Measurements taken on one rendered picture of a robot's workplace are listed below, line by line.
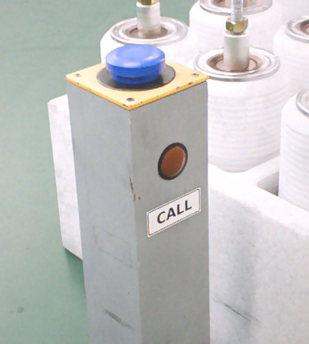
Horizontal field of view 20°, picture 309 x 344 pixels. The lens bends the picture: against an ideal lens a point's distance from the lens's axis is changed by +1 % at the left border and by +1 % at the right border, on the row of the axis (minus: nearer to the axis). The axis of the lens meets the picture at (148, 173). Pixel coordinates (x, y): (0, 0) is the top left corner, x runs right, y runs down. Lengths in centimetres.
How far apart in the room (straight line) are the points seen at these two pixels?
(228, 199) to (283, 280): 8
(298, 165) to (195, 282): 12
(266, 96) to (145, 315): 22
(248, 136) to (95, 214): 18
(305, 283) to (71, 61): 88
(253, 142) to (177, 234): 16
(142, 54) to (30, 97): 79
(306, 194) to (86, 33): 97
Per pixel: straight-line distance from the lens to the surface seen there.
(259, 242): 70
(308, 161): 67
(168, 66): 60
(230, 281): 75
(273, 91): 74
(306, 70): 82
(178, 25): 86
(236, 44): 75
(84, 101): 58
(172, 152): 58
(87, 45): 155
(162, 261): 62
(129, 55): 58
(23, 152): 119
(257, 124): 74
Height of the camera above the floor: 54
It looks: 29 degrees down
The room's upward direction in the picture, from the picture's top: 3 degrees counter-clockwise
